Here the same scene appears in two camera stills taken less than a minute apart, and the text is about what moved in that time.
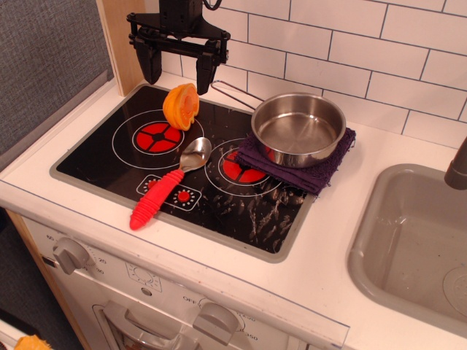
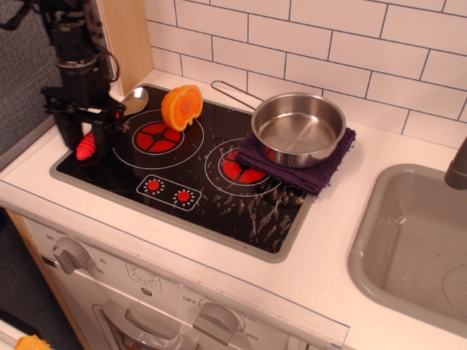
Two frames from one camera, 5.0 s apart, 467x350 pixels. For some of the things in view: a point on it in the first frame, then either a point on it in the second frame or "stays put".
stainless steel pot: [293, 130] stays put
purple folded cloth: [313, 179] stays put
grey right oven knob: [216, 322] stays put
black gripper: [180, 25] → [85, 92]
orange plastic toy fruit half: [180, 106] stays put
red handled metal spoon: [195, 152] → [134, 101]
